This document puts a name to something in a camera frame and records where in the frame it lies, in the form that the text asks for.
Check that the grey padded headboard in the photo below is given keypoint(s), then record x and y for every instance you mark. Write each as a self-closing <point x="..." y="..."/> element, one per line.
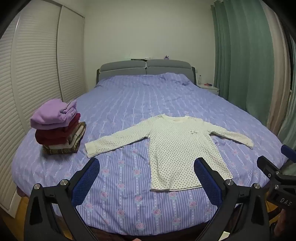
<point x="161" y="66"/>

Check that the green curtain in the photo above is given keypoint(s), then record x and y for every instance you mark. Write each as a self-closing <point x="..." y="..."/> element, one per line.
<point x="240" y="58"/>

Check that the purple folded garment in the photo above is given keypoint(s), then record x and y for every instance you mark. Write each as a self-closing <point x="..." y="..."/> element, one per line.
<point x="50" y="113"/>

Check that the dark red folded garment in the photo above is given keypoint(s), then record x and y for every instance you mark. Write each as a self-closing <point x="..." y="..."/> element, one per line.
<point x="55" y="135"/>

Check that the purple floral striped blanket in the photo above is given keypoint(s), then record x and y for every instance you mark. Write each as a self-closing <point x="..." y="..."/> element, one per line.
<point x="138" y="104"/>

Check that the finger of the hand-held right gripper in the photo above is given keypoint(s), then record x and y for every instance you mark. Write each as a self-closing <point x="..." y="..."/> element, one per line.
<point x="289" y="151"/>
<point x="266" y="165"/>

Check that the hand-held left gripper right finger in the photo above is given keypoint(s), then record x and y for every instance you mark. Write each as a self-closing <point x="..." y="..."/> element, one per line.
<point x="208" y="180"/>

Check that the cream polka-dot long-sleeve shirt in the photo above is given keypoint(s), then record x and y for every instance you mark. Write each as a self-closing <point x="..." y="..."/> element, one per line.
<point x="175" y="150"/>

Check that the white louvred wardrobe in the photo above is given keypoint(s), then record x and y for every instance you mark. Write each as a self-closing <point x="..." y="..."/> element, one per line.
<point x="34" y="69"/>

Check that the clear plastic bottle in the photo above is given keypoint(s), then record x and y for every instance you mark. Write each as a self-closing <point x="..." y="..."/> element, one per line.
<point x="199" y="79"/>

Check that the beige curtain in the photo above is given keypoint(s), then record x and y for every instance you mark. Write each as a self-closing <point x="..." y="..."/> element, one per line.
<point x="277" y="81"/>

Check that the beige folded garment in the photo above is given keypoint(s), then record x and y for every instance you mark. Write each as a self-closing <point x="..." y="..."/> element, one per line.
<point x="74" y="138"/>

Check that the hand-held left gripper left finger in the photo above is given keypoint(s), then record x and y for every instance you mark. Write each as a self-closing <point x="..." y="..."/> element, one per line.
<point x="86" y="178"/>

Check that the brown knitted folded garment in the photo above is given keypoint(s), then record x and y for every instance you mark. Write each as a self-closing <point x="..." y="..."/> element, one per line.
<point x="60" y="150"/>

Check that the dark flat book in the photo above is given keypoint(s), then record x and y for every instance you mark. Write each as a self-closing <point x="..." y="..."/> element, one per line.
<point x="137" y="59"/>

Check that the white nightstand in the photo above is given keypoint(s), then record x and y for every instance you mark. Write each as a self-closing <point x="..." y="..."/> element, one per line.
<point x="210" y="89"/>

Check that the person's right hand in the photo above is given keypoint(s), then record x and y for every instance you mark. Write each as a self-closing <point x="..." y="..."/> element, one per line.
<point x="281" y="223"/>

